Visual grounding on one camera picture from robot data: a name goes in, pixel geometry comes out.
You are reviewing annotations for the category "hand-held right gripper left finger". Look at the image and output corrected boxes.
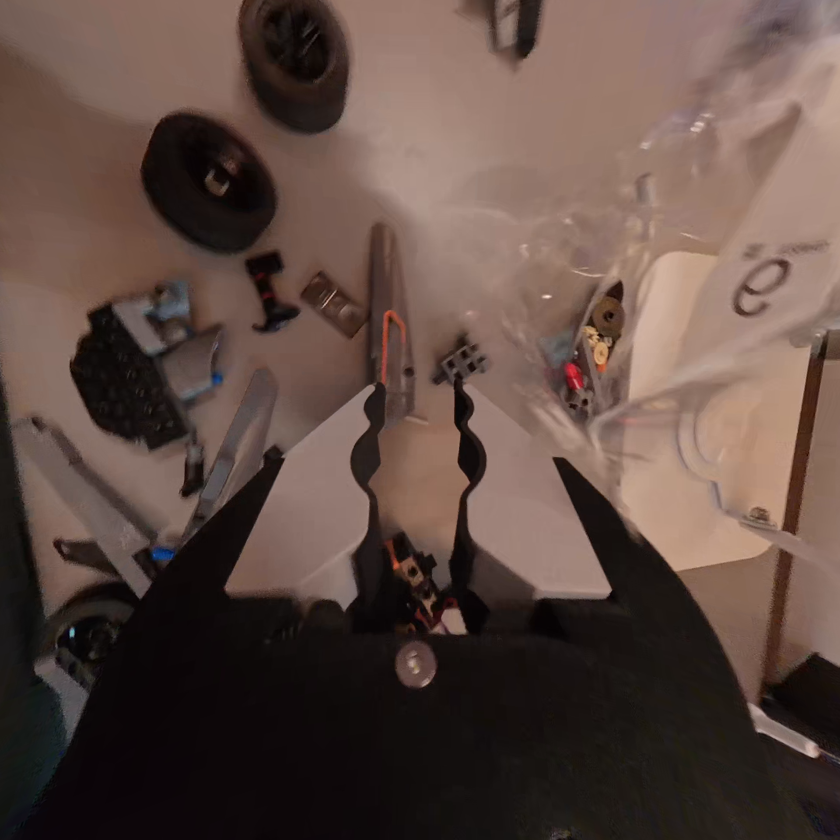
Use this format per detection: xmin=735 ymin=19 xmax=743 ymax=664
xmin=225 ymin=384 xmax=388 ymax=608

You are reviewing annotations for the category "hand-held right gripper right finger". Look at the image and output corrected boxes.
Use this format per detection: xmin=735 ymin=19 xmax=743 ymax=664
xmin=451 ymin=379 xmax=616 ymax=614

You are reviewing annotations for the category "dark grey lego block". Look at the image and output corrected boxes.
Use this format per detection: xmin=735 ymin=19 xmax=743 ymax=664
xmin=431 ymin=333 xmax=491 ymax=386

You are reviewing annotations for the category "plastic bag of lego parts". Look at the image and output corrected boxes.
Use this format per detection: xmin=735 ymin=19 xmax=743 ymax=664
xmin=459 ymin=0 xmax=840 ymax=526

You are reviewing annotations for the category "plain grey lego panel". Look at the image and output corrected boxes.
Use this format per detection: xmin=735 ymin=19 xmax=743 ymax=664
xmin=150 ymin=367 xmax=280 ymax=565

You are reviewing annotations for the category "small black lego piece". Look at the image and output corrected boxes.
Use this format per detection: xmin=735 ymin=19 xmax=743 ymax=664
xmin=179 ymin=438 xmax=206 ymax=497

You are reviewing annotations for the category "small printed lego tile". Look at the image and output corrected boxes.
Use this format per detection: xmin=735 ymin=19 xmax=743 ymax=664
xmin=300 ymin=270 xmax=368 ymax=340

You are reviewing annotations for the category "grey lego assembly black plate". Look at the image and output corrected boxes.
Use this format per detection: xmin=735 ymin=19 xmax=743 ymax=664
xmin=69 ymin=281 xmax=224 ymax=452

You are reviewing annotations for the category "black curved lego panel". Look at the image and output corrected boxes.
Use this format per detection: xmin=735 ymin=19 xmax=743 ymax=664
xmin=52 ymin=537 xmax=129 ymax=573

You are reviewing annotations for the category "grey lego panel orange stripe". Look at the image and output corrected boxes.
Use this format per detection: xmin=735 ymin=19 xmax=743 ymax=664
xmin=364 ymin=222 xmax=427 ymax=427

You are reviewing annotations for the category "white book stand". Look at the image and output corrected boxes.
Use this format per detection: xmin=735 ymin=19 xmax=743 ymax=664
xmin=620 ymin=251 xmax=840 ymax=572

